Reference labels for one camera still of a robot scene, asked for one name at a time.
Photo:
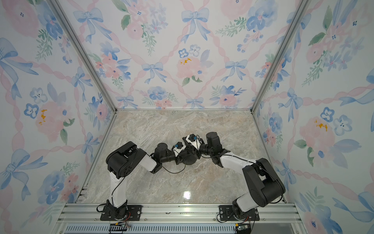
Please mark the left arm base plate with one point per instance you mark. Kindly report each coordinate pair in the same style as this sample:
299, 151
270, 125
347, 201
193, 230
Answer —
127, 213

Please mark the left aluminium corner post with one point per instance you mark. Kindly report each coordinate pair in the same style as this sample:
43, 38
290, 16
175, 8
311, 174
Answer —
68, 28

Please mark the aluminium mounting rail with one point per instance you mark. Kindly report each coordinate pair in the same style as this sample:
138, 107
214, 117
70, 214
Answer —
181, 219

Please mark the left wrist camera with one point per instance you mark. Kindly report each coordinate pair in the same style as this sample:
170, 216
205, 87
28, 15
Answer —
178, 148

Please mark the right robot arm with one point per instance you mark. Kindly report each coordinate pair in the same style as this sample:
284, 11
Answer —
263, 183

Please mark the aluminium corner post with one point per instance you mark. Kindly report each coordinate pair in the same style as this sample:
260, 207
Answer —
291, 31
68, 28

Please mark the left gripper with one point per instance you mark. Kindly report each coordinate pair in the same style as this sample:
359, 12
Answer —
178, 160

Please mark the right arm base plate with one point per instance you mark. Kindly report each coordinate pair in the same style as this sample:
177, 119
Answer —
233, 213

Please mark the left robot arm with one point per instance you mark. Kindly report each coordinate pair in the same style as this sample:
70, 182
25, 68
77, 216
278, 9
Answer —
121, 164

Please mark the black round stand base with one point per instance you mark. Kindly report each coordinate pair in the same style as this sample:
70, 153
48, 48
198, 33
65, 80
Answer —
191, 156

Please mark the right aluminium corner post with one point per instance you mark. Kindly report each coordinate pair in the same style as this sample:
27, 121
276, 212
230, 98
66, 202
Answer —
291, 31

